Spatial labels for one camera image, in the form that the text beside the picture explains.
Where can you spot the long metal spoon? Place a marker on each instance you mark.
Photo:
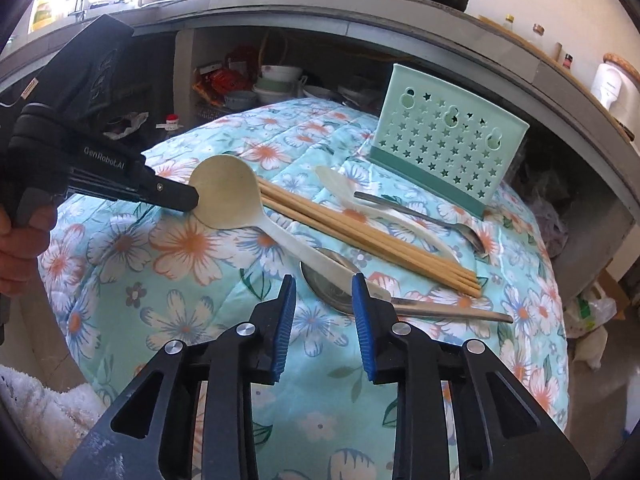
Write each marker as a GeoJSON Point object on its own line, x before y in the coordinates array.
{"type": "Point", "coordinates": [425, 217]}

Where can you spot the person's left hand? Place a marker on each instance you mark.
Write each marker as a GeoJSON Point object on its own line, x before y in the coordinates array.
{"type": "Point", "coordinates": [20, 248]}

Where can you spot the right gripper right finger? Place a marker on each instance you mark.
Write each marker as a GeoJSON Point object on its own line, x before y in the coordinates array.
{"type": "Point", "coordinates": [502, 431]}

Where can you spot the finger of the left gripper with black tip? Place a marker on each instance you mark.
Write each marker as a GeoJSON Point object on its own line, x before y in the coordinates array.
{"type": "Point", "coordinates": [170, 194]}

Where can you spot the large beige plastic spoon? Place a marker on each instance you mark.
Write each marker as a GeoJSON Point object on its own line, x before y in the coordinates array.
{"type": "Point", "coordinates": [229, 198]}

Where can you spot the stacked bowls under counter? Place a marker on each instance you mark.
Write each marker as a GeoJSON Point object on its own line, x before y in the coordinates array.
{"type": "Point", "coordinates": [274, 84]}

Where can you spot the grey kitchen counter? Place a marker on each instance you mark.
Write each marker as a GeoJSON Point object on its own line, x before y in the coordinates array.
{"type": "Point", "coordinates": [492, 62]}

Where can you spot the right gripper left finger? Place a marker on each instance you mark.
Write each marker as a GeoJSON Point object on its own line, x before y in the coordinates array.
{"type": "Point", "coordinates": [148, 431]}

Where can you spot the small white plastic spoon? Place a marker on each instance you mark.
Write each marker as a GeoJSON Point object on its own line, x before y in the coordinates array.
{"type": "Point", "coordinates": [344, 190]}

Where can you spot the floral quilted cloth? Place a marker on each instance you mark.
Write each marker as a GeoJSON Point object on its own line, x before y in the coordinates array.
{"type": "Point", "coordinates": [124, 278]}

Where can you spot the metal ladle spoon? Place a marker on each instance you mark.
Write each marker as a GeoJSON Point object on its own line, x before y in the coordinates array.
{"type": "Point", "coordinates": [342, 301]}

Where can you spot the white appliance with woven lid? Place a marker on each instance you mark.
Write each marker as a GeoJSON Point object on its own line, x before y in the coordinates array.
{"type": "Point", "coordinates": [616, 87]}

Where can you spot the mint green utensil holder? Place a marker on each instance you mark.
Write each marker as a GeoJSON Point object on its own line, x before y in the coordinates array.
{"type": "Point", "coordinates": [445, 139]}

